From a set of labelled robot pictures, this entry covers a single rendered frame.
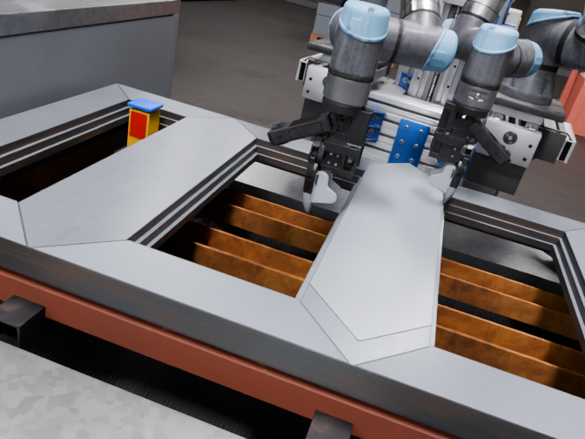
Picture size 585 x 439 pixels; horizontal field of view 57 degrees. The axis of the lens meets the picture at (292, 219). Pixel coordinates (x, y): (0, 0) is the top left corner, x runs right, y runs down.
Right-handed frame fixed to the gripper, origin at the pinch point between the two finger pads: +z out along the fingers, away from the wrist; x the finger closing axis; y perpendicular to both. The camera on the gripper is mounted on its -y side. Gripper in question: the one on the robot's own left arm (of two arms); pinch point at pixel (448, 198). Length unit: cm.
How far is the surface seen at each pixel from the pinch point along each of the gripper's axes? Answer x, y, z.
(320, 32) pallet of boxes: -682, 175, 68
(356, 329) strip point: 55, 11, 1
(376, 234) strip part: 26.6, 12.2, 0.7
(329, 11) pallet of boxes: -681, 169, 38
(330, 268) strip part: 42.6, 17.3, 0.6
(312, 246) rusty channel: 7.0, 25.1, 17.8
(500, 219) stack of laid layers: -2.6, -12.1, 2.4
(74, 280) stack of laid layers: 62, 48, 3
